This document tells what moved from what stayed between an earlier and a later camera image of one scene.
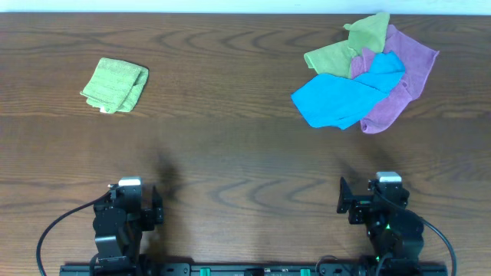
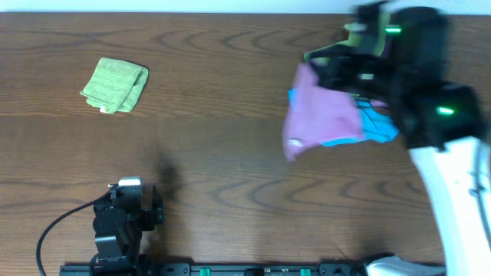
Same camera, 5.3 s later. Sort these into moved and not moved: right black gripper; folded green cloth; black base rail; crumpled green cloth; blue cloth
Moved: blue cloth; right black gripper
Not moved: folded green cloth; crumpled green cloth; black base rail
